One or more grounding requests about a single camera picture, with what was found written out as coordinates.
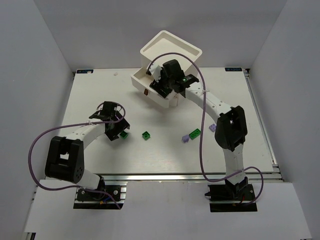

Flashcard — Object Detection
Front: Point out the dark green lego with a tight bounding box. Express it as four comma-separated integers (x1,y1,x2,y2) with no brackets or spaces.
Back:
119,131,129,139
142,131,151,140

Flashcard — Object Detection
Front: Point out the green long lego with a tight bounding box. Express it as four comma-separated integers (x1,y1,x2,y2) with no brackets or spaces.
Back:
188,128,201,140

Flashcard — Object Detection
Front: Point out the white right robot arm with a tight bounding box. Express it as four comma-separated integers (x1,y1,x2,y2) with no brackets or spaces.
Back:
146,59,248,198

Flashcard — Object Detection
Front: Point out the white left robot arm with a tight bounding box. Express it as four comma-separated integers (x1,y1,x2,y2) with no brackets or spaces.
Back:
44,101,130,191

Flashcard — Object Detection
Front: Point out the white drawer cabinet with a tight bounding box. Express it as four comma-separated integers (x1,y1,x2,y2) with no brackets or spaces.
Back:
140,30,203,105

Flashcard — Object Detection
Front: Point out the lilac small lego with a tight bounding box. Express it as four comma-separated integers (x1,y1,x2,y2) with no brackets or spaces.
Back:
181,135,190,143

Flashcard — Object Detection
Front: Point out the lilac square lego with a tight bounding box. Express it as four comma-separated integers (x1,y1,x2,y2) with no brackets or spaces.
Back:
209,124,217,132

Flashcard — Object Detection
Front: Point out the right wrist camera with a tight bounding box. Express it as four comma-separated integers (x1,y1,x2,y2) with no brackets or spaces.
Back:
146,63,162,82

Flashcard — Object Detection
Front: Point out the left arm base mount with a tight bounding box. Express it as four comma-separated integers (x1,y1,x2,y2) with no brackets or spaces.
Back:
73,181,127,210

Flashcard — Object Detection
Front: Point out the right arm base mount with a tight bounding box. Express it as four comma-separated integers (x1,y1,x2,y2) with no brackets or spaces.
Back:
204,184,258,213

